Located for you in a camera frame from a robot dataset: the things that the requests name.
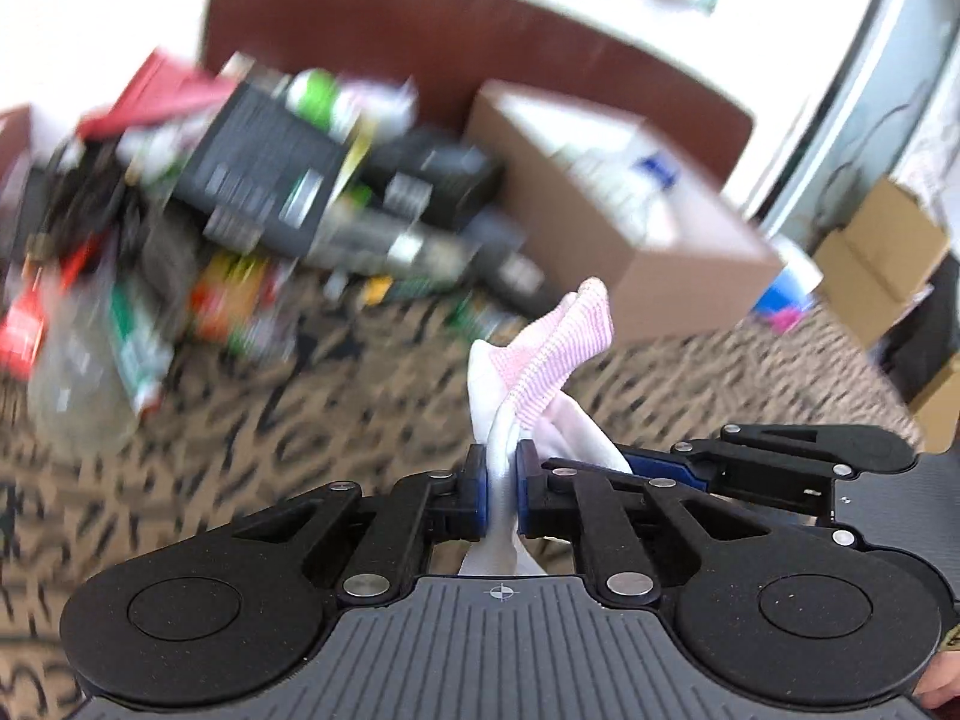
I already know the pink and white sock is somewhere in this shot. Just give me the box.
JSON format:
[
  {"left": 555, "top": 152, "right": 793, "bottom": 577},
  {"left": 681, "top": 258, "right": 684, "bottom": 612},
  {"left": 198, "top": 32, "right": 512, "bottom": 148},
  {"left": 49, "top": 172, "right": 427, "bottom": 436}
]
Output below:
[{"left": 459, "top": 277, "right": 632, "bottom": 580}]

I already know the blue and white cup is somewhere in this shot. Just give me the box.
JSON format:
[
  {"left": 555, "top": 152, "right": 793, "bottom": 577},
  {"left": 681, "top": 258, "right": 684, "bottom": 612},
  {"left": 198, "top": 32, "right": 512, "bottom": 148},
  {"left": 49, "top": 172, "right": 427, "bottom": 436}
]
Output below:
[{"left": 752, "top": 235, "right": 824, "bottom": 317}]

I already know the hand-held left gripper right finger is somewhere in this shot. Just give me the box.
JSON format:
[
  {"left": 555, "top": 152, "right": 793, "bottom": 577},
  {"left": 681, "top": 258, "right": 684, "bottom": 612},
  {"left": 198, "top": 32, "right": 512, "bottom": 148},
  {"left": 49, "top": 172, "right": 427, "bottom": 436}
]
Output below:
[{"left": 516, "top": 440, "right": 760, "bottom": 610}]

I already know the small red packet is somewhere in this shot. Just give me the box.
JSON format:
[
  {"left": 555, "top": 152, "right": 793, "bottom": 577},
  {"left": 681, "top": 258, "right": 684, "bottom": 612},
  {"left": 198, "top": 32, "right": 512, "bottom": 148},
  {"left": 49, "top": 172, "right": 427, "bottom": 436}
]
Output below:
[{"left": 0, "top": 291, "right": 50, "bottom": 382}]

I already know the flat cardboard box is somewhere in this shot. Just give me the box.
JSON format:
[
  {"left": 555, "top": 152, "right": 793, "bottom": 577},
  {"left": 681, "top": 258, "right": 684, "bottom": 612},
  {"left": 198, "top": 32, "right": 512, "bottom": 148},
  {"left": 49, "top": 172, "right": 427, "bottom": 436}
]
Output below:
[{"left": 909, "top": 367, "right": 960, "bottom": 452}]

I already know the large cardboard box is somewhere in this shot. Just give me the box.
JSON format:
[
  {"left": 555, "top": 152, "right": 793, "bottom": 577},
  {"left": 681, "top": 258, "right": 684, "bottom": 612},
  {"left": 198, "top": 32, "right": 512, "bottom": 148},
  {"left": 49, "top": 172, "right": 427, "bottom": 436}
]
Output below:
[{"left": 463, "top": 79, "right": 786, "bottom": 352}]

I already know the green and white packet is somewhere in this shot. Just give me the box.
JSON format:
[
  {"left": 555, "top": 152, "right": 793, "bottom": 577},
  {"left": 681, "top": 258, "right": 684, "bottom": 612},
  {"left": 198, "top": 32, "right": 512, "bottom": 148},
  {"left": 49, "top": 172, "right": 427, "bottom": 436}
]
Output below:
[{"left": 107, "top": 276, "right": 167, "bottom": 417}]

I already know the black box with label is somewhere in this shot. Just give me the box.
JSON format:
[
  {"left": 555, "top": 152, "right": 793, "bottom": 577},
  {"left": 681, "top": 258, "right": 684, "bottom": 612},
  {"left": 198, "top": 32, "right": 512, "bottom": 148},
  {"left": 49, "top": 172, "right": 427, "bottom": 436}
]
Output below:
[{"left": 364, "top": 129, "right": 505, "bottom": 230}]

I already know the silver and black tube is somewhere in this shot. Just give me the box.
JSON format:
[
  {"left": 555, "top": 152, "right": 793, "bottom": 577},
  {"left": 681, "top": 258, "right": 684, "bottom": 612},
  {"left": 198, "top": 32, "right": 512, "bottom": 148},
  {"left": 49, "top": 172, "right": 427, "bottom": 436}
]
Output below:
[{"left": 311, "top": 206, "right": 482, "bottom": 282}]

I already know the tangle of black cables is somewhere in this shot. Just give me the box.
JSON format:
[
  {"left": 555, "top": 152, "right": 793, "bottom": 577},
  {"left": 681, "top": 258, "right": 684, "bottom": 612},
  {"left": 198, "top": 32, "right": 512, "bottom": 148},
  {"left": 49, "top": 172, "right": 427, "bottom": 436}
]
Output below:
[{"left": 26, "top": 131, "right": 151, "bottom": 275}]

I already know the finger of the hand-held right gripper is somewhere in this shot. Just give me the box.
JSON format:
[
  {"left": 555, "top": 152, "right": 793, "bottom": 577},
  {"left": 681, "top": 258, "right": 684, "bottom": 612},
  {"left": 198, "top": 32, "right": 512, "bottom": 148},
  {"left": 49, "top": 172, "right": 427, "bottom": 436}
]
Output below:
[
  {"left": 541, "top": 444, "right": 835, "bottom": 520},
  {"left": 718, "top": 423, "right": 917, "bottom": 478}
]

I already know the small cardboard box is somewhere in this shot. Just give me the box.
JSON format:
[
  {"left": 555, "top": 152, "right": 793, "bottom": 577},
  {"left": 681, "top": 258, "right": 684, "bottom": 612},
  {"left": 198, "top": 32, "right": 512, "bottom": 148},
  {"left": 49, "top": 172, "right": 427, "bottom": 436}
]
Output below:
[{"left": 812, "top": 178, "right": 952, "bottom": 351}]

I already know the orange and yellow packet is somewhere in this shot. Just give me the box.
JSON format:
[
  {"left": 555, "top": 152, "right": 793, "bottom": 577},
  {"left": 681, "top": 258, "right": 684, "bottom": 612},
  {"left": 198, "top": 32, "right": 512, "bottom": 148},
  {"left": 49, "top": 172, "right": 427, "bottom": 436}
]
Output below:
[{"left": 189, "top": 253, "right": 275, "bottom": 342}]

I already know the large black printed box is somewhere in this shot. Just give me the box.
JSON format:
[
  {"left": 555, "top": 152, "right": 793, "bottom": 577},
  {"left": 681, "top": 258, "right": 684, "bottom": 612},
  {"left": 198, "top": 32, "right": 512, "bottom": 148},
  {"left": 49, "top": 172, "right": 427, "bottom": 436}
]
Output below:
[{"left": 174, "top": 79, "right": 362, "bottom": 257}]

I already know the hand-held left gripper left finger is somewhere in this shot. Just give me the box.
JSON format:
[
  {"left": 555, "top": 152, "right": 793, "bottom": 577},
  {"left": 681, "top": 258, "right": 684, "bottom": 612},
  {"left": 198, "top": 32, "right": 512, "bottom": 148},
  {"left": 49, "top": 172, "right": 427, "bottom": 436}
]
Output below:
[{"left": 232, "top": 445, "right": 490, "bottom": 607}]

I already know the black bag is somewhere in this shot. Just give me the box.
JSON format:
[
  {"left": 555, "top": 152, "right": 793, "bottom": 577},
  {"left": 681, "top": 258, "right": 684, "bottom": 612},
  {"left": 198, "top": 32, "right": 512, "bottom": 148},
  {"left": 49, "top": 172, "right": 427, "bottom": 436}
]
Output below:
[{"left": 883, "top": 259, "right": 960, "bottom": 407}]

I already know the clear plastic bottle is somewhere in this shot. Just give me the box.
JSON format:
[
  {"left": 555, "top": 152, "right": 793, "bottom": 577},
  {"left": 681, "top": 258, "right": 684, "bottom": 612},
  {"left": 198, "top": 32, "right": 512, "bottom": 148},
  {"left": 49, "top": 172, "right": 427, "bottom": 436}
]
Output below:
[{"left": 28, "top": 292, "right": 155, "bottom": 457}]

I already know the small black box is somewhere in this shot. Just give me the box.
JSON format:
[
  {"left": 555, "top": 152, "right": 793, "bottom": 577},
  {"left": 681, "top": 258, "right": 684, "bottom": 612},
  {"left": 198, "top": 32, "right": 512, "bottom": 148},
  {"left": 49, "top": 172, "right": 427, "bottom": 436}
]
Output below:
[{"left": 474, "top": 214, "right": 547, "bottom": 310}]

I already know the green and white can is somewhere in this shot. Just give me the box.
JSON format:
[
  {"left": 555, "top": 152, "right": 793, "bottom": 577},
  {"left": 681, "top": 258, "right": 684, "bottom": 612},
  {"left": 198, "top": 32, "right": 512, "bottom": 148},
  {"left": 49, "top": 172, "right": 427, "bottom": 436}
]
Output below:
[{"left": 287, "top": 67, "right": 362, "bottom": 132}]

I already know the person's right forearm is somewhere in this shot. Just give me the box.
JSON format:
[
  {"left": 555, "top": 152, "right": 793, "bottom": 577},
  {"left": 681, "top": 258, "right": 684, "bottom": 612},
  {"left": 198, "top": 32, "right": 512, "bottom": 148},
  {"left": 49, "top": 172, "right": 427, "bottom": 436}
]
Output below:
[{"left": 916, "top": 619, "right": 960, "bottom": 710}]

